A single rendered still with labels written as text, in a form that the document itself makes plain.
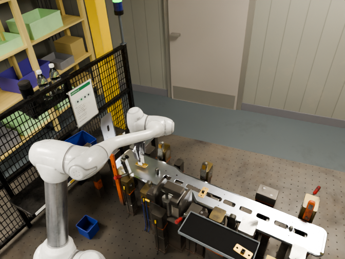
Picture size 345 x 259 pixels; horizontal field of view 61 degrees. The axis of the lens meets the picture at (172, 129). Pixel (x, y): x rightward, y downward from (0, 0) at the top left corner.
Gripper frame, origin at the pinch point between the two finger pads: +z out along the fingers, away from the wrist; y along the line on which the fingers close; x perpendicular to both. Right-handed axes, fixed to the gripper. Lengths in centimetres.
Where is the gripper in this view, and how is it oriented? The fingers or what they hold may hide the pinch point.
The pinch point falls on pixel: (140, 160)
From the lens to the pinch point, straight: 198.8
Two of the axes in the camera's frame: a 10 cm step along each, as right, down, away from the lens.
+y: 5.0, -5.5, 6.7
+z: 0.3, 7.8, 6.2
